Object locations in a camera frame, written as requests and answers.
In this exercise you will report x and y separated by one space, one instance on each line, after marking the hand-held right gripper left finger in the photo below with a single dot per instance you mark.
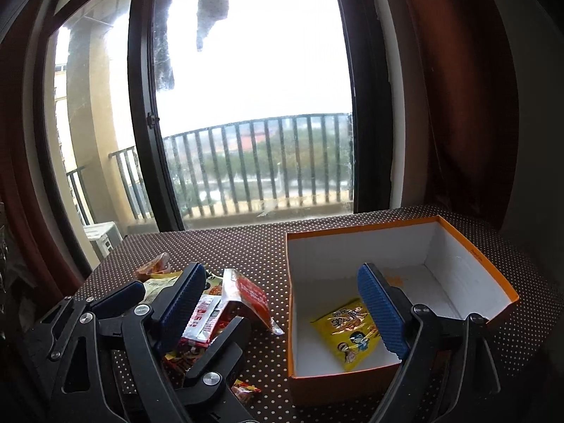
176 315

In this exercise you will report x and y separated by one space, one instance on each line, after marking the brown dotted tablecloth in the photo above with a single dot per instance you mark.
246 246

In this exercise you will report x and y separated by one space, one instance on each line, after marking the black window latch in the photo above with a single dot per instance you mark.
152 120

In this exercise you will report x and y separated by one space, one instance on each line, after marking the balcony railing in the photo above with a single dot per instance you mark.
246 167

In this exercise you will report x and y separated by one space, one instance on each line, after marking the small orange snack sachet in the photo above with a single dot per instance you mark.
154 266

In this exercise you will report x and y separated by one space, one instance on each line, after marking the white air conditioner unit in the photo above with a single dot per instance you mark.
102 238

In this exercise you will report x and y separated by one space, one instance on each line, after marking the pale yellow cartoon snack packet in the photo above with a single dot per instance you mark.
157 285

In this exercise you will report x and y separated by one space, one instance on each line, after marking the clear red-label snack packet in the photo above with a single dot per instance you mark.
251 295

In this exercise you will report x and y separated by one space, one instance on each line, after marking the silver red snack packet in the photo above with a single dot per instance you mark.
203 319

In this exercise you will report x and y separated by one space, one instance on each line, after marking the black window frame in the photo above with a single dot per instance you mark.
145 75

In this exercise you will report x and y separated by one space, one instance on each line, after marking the dark brown curtain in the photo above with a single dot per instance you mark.
476 97

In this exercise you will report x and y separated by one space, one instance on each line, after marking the orange cardboard box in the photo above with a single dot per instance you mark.
467 268

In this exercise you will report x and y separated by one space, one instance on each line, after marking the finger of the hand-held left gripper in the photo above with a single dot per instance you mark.
120 296

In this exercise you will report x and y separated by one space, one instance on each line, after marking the red-brown curtain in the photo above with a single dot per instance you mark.
17 141

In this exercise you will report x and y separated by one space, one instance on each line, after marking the hanging dark cloth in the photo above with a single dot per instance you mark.
164 44

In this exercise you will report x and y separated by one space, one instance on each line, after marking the red yellow snack packet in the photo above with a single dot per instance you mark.
246 391

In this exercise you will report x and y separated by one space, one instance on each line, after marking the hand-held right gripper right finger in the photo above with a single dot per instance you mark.
381 313

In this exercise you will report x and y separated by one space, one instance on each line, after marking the hanging grey cloth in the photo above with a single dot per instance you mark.
212 0

